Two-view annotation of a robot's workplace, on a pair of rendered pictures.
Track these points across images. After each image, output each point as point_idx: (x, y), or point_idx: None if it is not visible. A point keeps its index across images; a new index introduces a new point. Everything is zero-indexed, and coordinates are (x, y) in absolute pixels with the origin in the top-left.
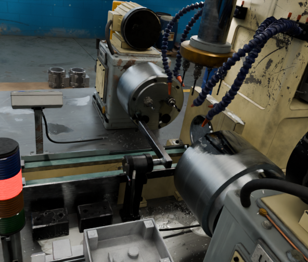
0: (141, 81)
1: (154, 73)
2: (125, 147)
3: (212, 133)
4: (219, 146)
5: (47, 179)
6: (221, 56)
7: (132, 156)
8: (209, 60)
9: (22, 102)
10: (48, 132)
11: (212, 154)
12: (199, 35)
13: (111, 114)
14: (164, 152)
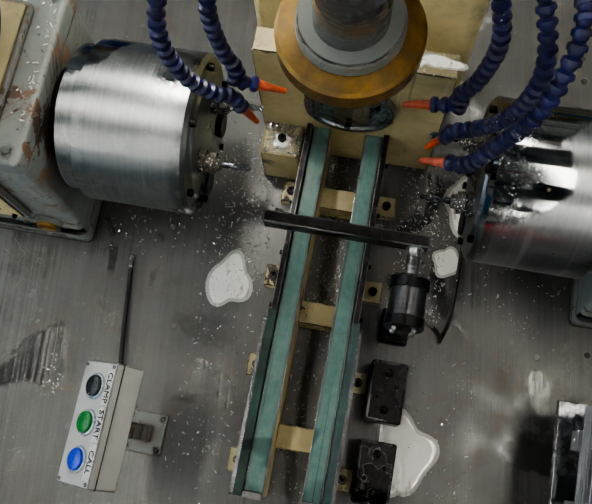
0: (177, 157)
1: (169, 110)
2: (185, 231)
3: (500, 173)
4: (539, 189)
5: (314, 460)
6: (423, 49)
7: (404, 311)
8: (410, 77)
9: (114, 466)
10: (47, 384)
11: (543, 210)
12: (340, 45)
13: (80, 218)
14: (400, 237)
